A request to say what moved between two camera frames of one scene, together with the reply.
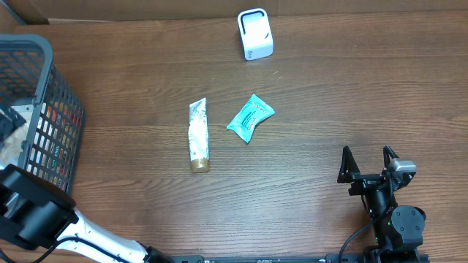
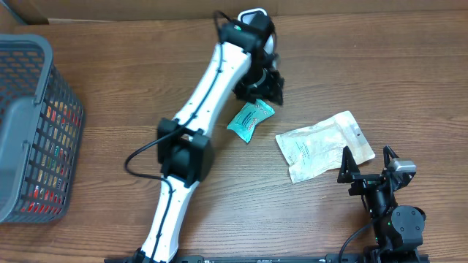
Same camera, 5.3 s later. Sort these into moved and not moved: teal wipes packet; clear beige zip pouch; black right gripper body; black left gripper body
Moved: black left gripper body; clear beige zip pouch
Not moved: black right gripper body; teal wipes packet
